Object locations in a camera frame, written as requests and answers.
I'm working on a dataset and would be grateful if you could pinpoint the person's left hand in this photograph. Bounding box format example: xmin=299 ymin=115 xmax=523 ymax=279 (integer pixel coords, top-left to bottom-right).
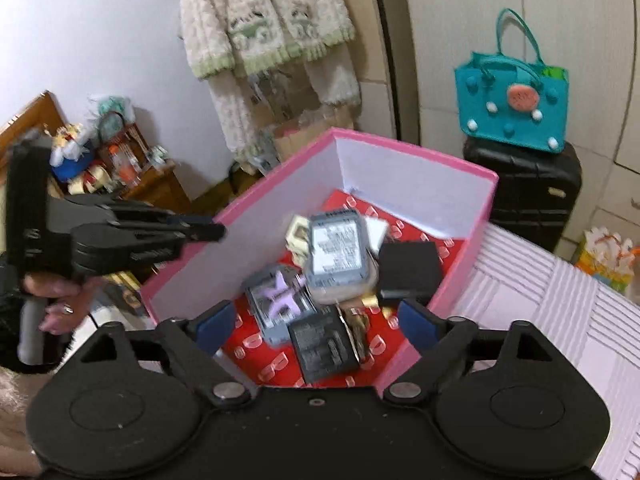
xmin=23 ymin=276 xmax=104 ymax=334

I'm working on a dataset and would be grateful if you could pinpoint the fluffy white green garment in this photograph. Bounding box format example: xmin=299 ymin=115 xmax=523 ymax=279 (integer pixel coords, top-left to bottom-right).
xmin=175 ymin=0 xmax=362 ymax=162

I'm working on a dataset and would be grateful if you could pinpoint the silver key bunch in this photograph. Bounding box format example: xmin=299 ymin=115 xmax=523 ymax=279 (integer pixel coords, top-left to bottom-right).
xmin=340 ymin=296 xmax=383 ymax=363

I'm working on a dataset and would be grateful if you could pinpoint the black suitcase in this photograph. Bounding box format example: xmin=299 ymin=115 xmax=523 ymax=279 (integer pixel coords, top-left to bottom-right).
xmin=462 ymin=137 xmax=584 ymax=254

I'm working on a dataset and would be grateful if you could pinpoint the beige square case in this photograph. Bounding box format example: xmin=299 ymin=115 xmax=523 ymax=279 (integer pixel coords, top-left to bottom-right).
xmin=307 ymin=280 xmax=377 ymax=307

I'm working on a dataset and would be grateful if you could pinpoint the grey plastic case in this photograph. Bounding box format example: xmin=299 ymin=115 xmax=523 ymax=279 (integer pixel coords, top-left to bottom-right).
xmin=244 ymin=264 xmax=317 ymax=347

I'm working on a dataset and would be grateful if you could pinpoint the cream plastic clip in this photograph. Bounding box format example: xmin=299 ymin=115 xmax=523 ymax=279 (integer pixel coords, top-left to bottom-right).
xmin=285 ymin=215 xmax=314 ymax=262

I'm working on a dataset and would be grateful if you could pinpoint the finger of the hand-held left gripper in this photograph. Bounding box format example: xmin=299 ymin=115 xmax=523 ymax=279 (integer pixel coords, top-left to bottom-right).
xmin=73 ymin=225 xmax=226 ymax=277
xmin=55 ymin=199 xmax=216 ymax=229

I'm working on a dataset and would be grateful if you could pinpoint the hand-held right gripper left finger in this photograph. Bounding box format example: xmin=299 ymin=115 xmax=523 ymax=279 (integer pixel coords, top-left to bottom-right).
xmin=80 ymin=301 xmax=252 ymax=408

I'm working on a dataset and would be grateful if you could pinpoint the purple cross-shaped clip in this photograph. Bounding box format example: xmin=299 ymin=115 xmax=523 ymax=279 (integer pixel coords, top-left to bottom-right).
xmin=257 ymin=269 xmax=308 ymax=323

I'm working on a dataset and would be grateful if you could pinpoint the grey white-label battery pack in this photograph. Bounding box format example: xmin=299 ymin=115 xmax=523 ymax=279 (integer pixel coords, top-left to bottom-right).
xmin=305 ymin=210 xmax=374 ymax=304

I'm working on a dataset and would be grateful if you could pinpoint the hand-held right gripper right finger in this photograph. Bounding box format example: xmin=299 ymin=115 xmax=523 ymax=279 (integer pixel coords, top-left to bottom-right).
xmin=382 ymin=299 xmax=549 ymax=404

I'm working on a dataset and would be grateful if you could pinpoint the pink cardboard box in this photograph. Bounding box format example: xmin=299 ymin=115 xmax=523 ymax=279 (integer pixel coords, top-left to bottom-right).
xmin=140 ymin=127 xmax=500 ymax=401

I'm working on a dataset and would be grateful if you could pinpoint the black battery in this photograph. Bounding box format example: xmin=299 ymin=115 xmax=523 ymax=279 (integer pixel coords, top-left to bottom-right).
xmin=287 ymin=307 xmax=362 ymax=384

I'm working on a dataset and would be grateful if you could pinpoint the yellow floral gift bag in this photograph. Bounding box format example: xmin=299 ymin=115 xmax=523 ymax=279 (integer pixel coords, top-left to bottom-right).
xmin=572 ymin=227 xmax=640 ymax=294

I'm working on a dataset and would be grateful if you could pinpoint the black square box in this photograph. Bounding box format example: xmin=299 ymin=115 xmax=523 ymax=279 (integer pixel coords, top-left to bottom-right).
xmin=375 ymin=241 xmax=444 ymax=307

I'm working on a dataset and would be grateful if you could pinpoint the red printed paper sheet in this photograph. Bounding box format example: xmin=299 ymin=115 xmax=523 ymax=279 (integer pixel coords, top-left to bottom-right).
xmin=215 ymin=187 xmax=457 ymax=392

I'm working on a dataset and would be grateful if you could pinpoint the teal felt handbag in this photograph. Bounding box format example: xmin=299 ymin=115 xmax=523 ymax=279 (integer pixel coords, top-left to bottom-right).
xmin=454 ymin=7 xmax=571 ymax=154

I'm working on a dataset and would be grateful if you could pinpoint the wooden bedside cabinet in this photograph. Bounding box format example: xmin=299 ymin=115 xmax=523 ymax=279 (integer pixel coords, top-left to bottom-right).
xmin=0 ymin=91 xmax=194 ymax=211

